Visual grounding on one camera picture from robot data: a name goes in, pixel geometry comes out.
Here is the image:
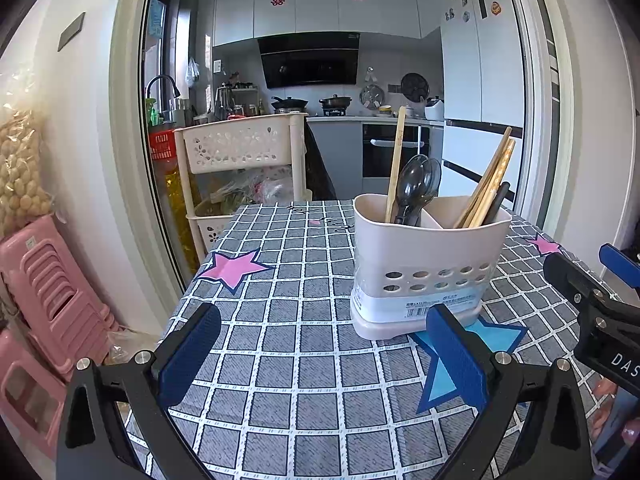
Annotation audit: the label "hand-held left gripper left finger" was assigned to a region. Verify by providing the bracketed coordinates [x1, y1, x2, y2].
[56, 302, 222, 480]

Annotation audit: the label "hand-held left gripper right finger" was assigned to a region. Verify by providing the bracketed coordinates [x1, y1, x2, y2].
[425, 304, 594, 480]

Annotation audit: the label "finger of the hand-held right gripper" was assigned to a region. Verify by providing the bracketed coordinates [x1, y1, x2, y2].
[543, 254, 609, 322]
[599, 243, 640, 282]

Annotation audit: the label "white plastic utensil holder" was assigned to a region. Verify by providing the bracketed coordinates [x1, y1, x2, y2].
[349, 192, 514, 342]

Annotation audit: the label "black chopstick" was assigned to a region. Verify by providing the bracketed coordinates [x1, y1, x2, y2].
[485, 181, 512, 224]

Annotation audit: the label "plain bamboo chopstick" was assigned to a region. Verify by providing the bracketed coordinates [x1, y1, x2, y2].
[456, 126, 514, 227]
[462, 135, 511, 228]

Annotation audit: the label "clear grey plastic spoon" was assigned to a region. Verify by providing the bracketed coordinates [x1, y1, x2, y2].
[395, 154, 431, 226]
[415, 158, 444, 227]

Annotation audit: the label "person's right hand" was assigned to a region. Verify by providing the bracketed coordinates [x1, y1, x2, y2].
[596, 376, 640, 445]

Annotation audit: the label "clear plastic bag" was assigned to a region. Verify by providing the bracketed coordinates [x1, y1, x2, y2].
[102, 327, 167, 367]

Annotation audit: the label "grey checked star tablecloth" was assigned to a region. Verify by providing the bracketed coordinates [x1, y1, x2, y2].
[122, 199, 640, 480]

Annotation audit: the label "yellow cooking oil bottle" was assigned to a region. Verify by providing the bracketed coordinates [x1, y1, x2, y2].
[162, 162, 202, 274]

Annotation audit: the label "stack of pink plastic stools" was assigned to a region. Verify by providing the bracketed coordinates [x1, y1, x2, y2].
[0, 213, 122, 382]

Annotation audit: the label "single pink plastic stool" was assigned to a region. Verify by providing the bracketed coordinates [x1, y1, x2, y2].
[0, 330, 69, 459]

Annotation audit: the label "plastic bags of vegetables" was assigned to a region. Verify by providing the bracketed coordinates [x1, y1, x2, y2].
[199, 165, 302, 217]

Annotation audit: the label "red plastic basket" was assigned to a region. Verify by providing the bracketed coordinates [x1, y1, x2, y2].
[148, 130, 177, 162]

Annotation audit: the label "beige plastic storage cart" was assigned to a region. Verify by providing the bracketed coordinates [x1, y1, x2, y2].
[173, 112, 314, 272]

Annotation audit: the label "black built-in oven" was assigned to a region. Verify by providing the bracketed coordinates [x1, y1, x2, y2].
[360, 122, 432, 179]

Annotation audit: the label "white refrigerator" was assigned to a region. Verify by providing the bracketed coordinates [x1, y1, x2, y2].
[439, 0, 527, 212]

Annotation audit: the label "round black hanging pan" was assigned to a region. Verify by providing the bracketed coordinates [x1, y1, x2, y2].
[400, 72, 431, 104]

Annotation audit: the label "bag of round puffed snacks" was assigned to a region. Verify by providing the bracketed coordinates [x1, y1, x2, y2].
[0, 75, 54, 237]

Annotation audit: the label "glass kettle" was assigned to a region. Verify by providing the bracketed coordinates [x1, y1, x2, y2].
[214, 85, 234, 122]

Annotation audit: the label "round steel hanging lid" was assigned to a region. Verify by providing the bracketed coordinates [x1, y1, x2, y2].
[359, 84, 385, 110]

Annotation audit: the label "black wok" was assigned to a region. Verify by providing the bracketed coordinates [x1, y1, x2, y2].
[271, 96, 310, 114]

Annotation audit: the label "kitchen faucet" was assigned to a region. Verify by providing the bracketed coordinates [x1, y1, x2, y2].
[145, 75, 181, 127]

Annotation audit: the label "black range hood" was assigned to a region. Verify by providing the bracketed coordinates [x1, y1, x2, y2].
[257, 32, 362, 89]

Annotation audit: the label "light blue hanging cloth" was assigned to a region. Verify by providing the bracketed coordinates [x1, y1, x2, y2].
[147, 0, 167, 39]

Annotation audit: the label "white upper kitchen cabinets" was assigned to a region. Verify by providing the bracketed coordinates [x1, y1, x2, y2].
[212, 0, 444, 49]

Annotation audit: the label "white door frame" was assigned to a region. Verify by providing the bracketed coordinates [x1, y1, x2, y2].
[107, 0, 581, 286]

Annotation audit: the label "grey wall switch plate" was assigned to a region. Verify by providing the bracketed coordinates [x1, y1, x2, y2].
[57, 12, 86, 52]

